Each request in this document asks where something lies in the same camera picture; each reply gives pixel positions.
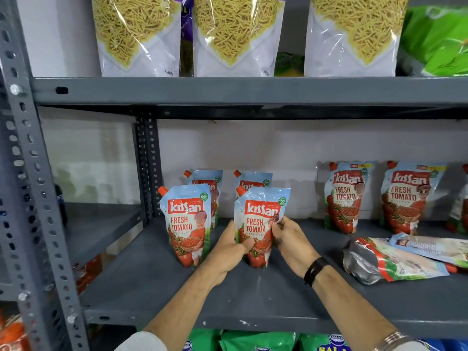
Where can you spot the person's left hand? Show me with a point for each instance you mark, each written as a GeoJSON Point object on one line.
{"type": "Point", "coordinates": [225, 255]}

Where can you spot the person's right hand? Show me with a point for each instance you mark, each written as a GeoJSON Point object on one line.
{"type": "Point", "coordinates": [296, 244]}

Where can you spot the person's right thumb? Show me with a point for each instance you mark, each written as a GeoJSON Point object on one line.
{"type": "Point", "coordinates": [278, 235]}

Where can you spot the person's left thumb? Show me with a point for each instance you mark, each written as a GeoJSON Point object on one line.
{"type": "Point", "coordinates": [247, 244]}

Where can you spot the tomato ketchup pouch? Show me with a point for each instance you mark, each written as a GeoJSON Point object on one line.
{"type": "Point", "coordinates": [257, 219]}
{"type": "Point", "coordinates": [406, 197]}
{"type": "Point", "coordinates": [435, 248]}
{"type": "Point", "coordinates": [254, 180]}
{"type": "Point", "coordinates": [212, 179]}
{"type": "Point", "coordinates": [186, 222]}
{"type": "Point", "coordinates": [345, 197]}
{"type": "Point", "coordinates": [461, 208]}
{"type": "Point", "coordinates": [387, 265]}

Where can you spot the person's left forearm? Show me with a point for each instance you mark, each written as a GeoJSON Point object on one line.
{"type": "Point", "coordinates": [182, 310]}

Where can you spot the person's right forearm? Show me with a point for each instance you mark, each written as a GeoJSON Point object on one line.
{"type": "Point", "coordinates": [358, 310]}

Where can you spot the black wristband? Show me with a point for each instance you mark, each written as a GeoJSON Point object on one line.
{"type": "Point", "coordinates": [315, 270]}

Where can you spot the white sleeve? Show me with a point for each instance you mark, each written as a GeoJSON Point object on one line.
{"type": "Point", "coordinates": [140, 343]}

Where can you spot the grey metal shelving rack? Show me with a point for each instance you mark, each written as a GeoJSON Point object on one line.
{"type": "Point", "coordinates": [98, 226]}
{"type": "Point", "coordinates": [226, 91]}

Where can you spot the red packet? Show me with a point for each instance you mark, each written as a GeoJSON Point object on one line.
{"type": "Point", "coordinates": [87, 272]}

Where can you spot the green yellow snack packet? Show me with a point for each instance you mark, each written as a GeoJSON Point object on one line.
{"type": "Point", "coordinates": [289, 65]}

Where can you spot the blue packet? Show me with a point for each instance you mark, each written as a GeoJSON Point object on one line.
{"type": "Point", "coordinates": [446, 345]}

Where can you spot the white noodle snack packet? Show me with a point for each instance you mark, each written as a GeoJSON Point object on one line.
{"type": "Point", "coordinates": [139, 36]}
{"type": "Point", "coordinates": [351, 36]}
{"type": "Point", "coordinates": [237, 32]}

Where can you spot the purple snack packet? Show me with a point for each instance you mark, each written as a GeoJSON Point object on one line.
{"type": "Point", "coordinates": [187, 36]}

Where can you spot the orange packet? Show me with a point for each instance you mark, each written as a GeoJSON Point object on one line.
{"type": "Point", "coordinates": [12, 336]}

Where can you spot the bright green packet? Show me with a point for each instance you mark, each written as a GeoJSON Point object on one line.
{"type": "Point", "coordinates": [438, 40]}

